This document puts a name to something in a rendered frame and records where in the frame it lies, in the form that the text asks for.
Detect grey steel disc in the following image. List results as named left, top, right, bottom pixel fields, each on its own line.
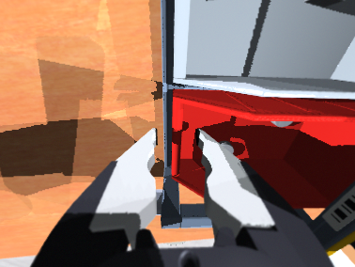
left=218, top=141, right=234, bottom=154
left=271, top=121, right=293, bottom=127

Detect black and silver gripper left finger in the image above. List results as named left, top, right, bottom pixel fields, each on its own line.
left=30, top=128, right=158, bottom=267

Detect red bin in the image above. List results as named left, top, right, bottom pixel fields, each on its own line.
left=172, top=89, right=355, bottom=209

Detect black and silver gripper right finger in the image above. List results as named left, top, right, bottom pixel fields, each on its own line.
left=195, top=129, right=335, bottom=267

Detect yellow flat bar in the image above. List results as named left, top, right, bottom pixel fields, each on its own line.
left=326, top=231, right=355, bottom=256

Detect dark blue metal shelf rack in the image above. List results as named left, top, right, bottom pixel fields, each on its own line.
left=156, top=0, right=355, bottom=250

